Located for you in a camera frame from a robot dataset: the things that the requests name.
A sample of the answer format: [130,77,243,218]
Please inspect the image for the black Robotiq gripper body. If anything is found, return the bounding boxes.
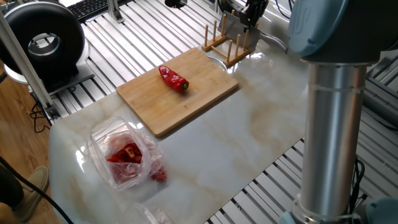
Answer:
[247,0,270,16]

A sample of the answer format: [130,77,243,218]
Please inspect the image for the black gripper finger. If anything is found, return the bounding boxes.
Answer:
[252,11,265,27]
[239,6,254,27]

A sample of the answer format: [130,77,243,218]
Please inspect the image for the steel cleaver knife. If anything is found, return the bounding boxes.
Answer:
[217,14,289,54]

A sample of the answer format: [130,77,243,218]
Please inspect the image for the dark device block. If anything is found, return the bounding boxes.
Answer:
[217,0,246,15]

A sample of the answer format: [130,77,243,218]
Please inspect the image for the wooden peg rack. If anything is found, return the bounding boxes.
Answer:
[201,9,259,68]

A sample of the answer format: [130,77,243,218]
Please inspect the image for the red bell pepper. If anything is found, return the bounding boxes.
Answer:
[158,65,190,93]

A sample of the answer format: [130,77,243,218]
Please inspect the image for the bamboo cutting board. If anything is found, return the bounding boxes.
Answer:
[116,47,239,139]

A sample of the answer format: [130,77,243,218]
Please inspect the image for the marble pattern table mat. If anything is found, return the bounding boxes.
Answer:
[48,0,312,224]

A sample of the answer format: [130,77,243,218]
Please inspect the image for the black computer keyboard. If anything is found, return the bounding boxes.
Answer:
[67,0,131,22]

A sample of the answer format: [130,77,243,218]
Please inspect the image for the chopped red pepper pieces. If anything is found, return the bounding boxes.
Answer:
[107,141,168,183]

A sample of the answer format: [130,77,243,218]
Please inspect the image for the clear plastic bag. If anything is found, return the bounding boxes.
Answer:
[133,202,177,224]
[88,116,169,191]

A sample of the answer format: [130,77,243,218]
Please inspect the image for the black trouser leg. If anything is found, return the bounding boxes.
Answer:
[0,161,25,209]

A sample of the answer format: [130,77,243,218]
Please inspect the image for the short aluminium post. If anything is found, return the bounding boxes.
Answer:
[107,0,125,24]

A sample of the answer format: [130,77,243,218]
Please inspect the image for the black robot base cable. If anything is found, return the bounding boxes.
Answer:
[348,157,365,215]

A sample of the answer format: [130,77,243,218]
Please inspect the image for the slanted aluminium frame post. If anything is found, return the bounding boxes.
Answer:
[0,12,62,121]

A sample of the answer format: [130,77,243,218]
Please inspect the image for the black ring device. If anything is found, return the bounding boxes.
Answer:
[0,1,96,96]

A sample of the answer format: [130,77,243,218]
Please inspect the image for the thin black wire bundle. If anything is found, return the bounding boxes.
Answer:
[29,104,50,134]

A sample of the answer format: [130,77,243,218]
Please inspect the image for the thick black floor cable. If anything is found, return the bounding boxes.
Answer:
[0,155,74,224]

